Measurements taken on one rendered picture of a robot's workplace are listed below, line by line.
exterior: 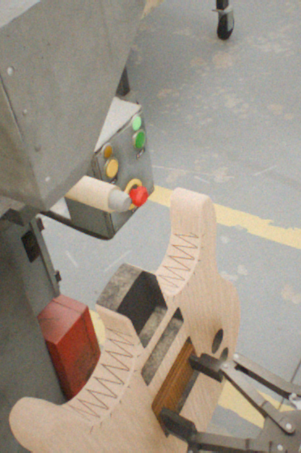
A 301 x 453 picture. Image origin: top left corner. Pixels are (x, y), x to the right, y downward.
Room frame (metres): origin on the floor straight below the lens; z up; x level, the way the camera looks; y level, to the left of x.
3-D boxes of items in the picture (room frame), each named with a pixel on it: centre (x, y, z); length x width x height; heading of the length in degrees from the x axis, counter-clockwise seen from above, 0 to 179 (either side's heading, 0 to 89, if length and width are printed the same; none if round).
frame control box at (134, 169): (0.92, 0.14, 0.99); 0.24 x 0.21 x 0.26; 52
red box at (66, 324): (0.95, 0.31, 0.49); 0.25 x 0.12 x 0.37; 52
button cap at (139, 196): (0.87, 0.03, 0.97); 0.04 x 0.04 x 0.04; 52
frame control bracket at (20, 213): (0.88, 0.18, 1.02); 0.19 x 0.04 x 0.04; 142
